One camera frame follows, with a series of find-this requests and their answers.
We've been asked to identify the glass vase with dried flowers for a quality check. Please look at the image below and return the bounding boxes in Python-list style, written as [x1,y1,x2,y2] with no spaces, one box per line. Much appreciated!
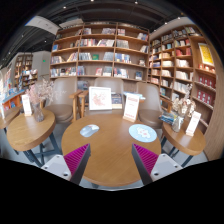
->
[171,84,197,134]

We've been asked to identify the dark book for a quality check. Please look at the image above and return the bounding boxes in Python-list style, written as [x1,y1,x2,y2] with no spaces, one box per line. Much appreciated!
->
[111,92,124,110]

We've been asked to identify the round light blue mouse pad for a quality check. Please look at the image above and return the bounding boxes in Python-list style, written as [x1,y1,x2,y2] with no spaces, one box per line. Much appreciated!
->
[128,123,158,144]

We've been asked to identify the glass vase with pink flowers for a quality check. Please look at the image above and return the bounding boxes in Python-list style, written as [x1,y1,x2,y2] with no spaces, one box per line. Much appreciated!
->
[26,79,56,123]

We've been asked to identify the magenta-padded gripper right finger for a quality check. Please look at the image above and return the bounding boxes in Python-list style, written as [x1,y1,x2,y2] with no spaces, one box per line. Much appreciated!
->
[131,143,184,186]

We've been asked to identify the white framed pink flower picture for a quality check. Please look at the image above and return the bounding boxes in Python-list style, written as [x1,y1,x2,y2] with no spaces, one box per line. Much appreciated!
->
[88,86,113,112]

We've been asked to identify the brown armchair with wooden arms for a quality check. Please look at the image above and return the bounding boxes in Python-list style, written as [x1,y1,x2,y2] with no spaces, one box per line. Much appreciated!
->
[135,81,173,130]
[78,77,126,118]
[44,77,83,124]

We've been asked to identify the wooden side table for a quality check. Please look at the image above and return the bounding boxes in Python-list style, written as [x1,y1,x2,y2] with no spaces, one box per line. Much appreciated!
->
[6,108,63,168]
[160,119,208,168]

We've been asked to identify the grey and orange computer mouse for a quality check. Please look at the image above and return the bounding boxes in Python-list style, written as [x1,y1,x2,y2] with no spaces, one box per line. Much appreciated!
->
[79,124,100,138]

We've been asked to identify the white sign on wooden stand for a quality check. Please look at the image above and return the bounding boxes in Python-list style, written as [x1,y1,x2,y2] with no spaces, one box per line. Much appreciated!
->
[122,92,141,123]

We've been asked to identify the light blue books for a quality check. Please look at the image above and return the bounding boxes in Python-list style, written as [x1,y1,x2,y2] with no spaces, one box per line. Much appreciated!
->
[123,91,147,100]

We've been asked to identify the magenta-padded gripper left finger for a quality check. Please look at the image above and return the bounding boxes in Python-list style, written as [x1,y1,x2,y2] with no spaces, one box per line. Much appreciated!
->
[40,143,92,186]

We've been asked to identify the small white table sign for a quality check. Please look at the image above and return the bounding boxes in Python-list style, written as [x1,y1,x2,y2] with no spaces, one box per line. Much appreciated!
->
[185,110,202,137]
[21,94,33,117]

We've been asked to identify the orange book display stand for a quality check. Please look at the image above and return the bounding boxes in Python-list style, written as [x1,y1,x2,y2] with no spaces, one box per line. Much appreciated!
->
[0,68,26,118]

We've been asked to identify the stack of books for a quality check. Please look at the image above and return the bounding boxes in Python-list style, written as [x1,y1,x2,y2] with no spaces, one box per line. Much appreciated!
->
[158,111,179,125]

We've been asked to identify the distant wooden bookshelf unit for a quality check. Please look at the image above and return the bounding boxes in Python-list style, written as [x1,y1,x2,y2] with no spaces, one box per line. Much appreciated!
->
[13,53,39,91]

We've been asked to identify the wide wooden bookshelf unit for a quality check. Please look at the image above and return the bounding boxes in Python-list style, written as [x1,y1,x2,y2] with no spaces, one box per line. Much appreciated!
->
[49,21,150,91]

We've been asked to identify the white ceiling air conditioner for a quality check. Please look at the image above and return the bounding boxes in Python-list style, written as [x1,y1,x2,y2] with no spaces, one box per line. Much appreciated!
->
[24,14,61,36]

